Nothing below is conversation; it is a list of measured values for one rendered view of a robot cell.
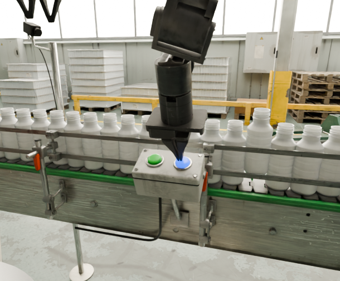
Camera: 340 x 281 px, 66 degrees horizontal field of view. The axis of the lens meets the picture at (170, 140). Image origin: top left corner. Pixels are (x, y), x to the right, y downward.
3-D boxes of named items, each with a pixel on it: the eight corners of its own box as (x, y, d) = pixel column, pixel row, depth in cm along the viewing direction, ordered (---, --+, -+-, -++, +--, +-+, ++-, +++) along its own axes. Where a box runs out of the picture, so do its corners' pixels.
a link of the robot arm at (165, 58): (149, 60, 38) (188, 59, 37) (159, 45, 43) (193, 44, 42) (155, 102, 42) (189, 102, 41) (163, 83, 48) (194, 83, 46)
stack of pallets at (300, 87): (286, 111, 671) (291, 71, 641) (333, 114, 644) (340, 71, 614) (295, 122, 555) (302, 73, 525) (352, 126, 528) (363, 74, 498)
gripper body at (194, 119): (155, 115, 51) (151, 80, 47) (207, 117, 49) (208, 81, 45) (145, 134, 46) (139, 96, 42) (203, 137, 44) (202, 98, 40)
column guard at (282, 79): (283, 127, 518) (291, 70, 485) (285, 132, 486) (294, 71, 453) (262, 126, 527) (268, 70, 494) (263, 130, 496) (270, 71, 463)
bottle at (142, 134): (150, 166, 80) (149, 113, 75) (164, 172, 76) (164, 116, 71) (135, 172, 76) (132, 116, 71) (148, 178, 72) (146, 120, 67)
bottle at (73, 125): (92, 162, 83) (87, 111, 78) (80, 169, 78) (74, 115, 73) (76, 159, 85) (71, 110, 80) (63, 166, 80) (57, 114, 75)
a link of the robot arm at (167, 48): (154, 6, 35) (217, 26, 35) (170, -7, 44) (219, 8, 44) (139, 85, 42) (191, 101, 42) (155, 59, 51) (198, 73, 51)
